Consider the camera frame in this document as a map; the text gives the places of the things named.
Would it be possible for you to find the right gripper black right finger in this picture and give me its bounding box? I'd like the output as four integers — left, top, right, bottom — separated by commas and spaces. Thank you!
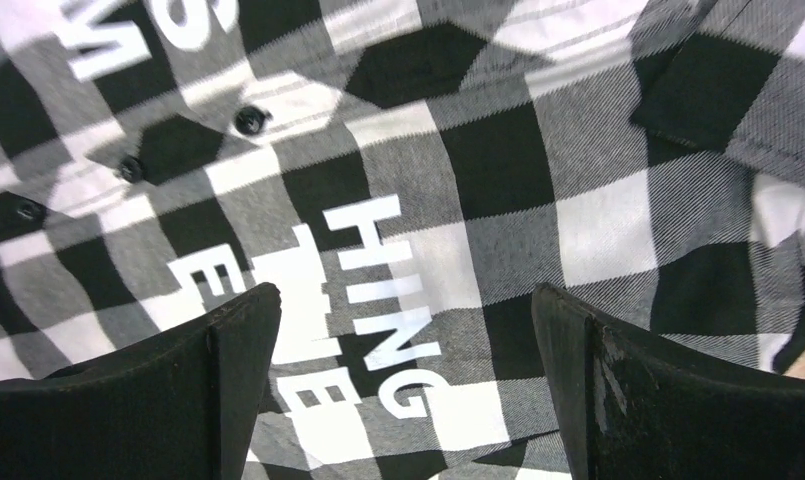
532, 284, 805, 479

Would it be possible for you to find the black white plaid shirt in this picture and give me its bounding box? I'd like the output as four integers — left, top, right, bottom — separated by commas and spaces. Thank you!
0, 1, 805, 479

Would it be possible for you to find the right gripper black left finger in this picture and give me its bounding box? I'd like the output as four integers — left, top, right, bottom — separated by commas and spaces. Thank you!
0, 283, 282, 479

